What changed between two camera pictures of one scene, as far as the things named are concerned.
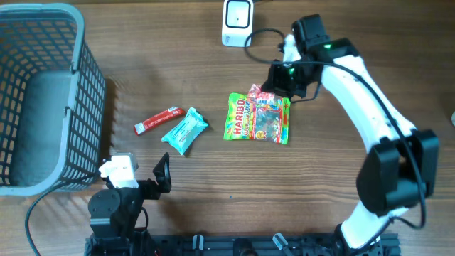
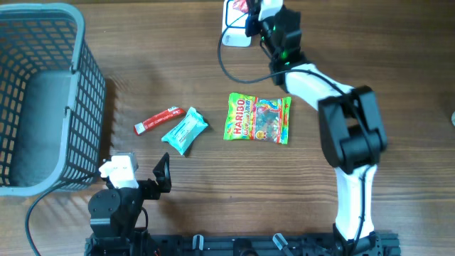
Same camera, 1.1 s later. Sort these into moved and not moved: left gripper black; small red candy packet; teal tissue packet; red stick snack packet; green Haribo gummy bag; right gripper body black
Moved: right gripper body black; small red candy packet
Not moved: green Haribo gummy bag; red stick snack packet; teal tissue packet; left gripper black
